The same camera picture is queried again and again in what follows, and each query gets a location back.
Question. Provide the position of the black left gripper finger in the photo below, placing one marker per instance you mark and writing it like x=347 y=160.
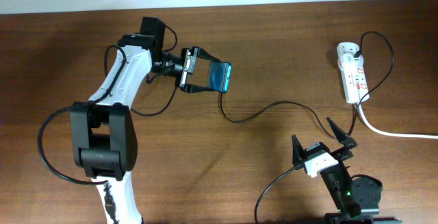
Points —
x=191 y=88
x=201 y=53

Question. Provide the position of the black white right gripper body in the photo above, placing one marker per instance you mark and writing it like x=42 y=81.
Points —
x=341 y=154

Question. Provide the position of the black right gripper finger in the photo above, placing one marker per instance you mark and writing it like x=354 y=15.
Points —
x=297 y=153
x=342 y=137

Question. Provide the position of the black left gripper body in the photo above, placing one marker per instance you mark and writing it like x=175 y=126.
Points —
x=179 y=65

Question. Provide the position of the blue Galaxy smartphone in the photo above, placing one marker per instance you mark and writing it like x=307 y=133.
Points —
x=218 y=76

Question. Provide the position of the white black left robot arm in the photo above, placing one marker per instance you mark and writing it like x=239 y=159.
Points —
x=104 y=138

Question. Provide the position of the white charger plug adapter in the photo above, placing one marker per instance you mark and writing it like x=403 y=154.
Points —
x=347 y=61

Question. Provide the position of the white power strip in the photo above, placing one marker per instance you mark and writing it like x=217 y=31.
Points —
x=353 y=79

